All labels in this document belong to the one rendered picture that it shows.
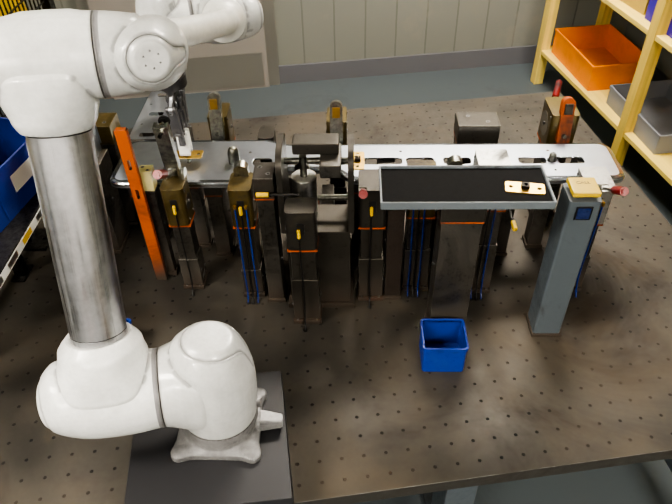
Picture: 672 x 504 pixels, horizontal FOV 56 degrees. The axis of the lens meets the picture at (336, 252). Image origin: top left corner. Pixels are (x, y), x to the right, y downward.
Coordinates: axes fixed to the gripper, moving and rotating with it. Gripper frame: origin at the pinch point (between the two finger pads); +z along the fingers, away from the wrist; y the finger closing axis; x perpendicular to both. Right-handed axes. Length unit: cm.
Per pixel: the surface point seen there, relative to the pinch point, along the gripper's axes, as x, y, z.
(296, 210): -32.5, -31.9, -1.5
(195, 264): -2.0, -19.3, 27.3
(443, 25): -105, 259, 76
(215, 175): -8.6, -6.4, 6.5
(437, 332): -67, -40, 32
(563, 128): -105, 12, 4
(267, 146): -21.2, 7.7, 6.5
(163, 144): 0.1, -16.6, -9.7
